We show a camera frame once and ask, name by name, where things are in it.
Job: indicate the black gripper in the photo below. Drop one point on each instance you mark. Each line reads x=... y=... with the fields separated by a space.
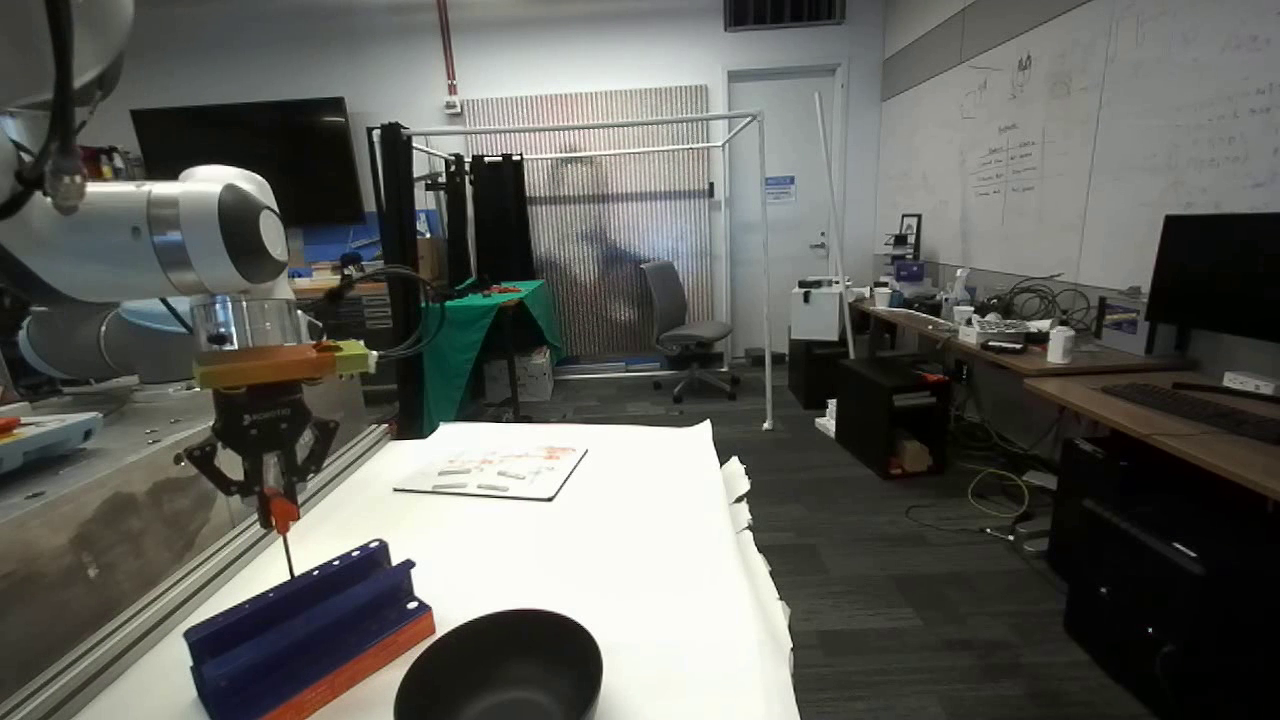
x=267 y=440

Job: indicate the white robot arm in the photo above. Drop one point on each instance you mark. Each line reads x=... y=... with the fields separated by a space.
x=215 y=235

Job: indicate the black bowl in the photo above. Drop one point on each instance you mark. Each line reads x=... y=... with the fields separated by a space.
x=504 y=665

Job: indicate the green cloth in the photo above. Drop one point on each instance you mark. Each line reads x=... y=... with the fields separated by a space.
x=504 y=317

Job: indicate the printed paper sheet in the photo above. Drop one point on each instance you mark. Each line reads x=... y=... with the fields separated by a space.
x=499 y=475

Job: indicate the black office chair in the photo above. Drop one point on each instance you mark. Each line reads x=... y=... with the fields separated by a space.
x=687 y=344

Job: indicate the black cabinet under desk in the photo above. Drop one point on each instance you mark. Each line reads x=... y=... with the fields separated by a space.
x=895 y=416

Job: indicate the white mug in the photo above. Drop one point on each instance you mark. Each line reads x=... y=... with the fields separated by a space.
x=1057 y=344

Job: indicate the wooden desk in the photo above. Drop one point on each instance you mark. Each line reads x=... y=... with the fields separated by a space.
x=1086 y=391

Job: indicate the black monitor right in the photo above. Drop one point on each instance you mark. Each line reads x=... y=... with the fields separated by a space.
x=1218 y=273

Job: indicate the wrist camera with orange mount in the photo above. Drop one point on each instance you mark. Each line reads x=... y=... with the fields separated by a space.
x=287 y=366

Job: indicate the black wall television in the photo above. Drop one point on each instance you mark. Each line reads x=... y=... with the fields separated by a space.
x=298 y=146

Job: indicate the metal frame cage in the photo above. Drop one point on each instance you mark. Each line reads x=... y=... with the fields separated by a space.
x=600 y=196

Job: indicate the aluminium table edge rail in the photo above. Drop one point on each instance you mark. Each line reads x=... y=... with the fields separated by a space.
x=109 y=552

